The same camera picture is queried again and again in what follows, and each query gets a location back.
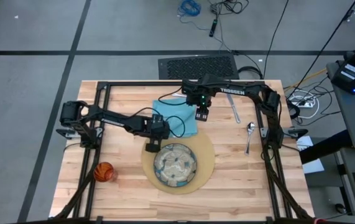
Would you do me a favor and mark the black electronics box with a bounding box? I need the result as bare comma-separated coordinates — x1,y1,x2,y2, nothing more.
331,60,355,95

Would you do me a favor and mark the silver spoon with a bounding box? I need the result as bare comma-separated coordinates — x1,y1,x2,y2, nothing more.
244,121,256,156

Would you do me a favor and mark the patterned ceramic bowl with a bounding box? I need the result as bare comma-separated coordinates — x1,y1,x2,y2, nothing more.
153,142,198,188

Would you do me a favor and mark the white power strip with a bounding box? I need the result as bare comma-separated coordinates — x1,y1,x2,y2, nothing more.
290,90,320,119

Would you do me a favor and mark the teal cloth napkin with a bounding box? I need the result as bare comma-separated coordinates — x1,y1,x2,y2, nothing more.
152,98,198,139

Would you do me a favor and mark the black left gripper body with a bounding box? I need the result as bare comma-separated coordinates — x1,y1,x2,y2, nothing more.
145,113,171,141

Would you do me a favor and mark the black cable bundle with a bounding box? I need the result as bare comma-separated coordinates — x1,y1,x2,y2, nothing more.
208,0,250,16

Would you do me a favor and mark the thin black drop cable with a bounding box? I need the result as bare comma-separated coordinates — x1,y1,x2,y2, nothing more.
262,0,290,79

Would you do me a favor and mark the white paper sheet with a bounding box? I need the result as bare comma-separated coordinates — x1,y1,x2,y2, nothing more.
297,135,325,174

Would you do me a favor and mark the thick black drop cable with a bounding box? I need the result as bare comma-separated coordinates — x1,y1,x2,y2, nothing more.
288,0,355,98

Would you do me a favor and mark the yellow floor cable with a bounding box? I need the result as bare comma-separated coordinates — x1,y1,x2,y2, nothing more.
284,68,327,91

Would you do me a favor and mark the black aluminium table frame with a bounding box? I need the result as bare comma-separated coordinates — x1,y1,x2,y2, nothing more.
51,80,316,224

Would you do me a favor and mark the blue coiled cable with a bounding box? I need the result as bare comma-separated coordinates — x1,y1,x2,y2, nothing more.
176,0,228,52

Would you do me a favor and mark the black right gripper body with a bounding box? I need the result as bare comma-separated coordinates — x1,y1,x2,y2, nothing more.
185,90,213,108

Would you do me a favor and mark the round woven yellow placemat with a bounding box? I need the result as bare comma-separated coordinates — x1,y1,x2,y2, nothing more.
140,129,216,195

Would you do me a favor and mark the black vented box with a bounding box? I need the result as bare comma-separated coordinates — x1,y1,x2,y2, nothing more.
157,53,240,80

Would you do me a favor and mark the orange glass tumbler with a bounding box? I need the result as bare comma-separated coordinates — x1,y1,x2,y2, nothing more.
93,161,116,184

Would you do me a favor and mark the silver knife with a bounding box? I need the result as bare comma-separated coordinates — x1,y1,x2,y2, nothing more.
226,93,242,124

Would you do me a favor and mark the black desk leg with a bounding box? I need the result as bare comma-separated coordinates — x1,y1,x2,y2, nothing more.
300,129,352,164

